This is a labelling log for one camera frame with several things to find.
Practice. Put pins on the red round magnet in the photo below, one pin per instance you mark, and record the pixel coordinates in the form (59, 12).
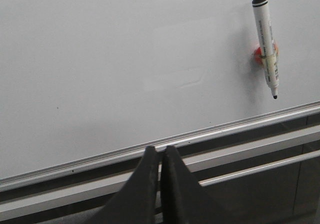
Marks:
(258, 53)

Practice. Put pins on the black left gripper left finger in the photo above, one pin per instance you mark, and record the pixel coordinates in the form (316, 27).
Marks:
(135, 202)

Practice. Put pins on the white horizontal metal rod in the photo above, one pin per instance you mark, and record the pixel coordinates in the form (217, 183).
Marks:
(260, 168)

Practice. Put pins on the white metal stand frame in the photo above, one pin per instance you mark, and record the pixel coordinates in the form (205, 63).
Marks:
(101, 186)

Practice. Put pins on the white whiteboard with aluminium frame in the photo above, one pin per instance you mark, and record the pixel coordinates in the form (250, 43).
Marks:
(86, 81)

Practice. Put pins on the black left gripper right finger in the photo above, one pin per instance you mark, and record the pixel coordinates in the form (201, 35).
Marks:
(183, 200)

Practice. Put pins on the white whiteboard marker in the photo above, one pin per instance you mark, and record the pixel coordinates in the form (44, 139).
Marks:
(269, 52)

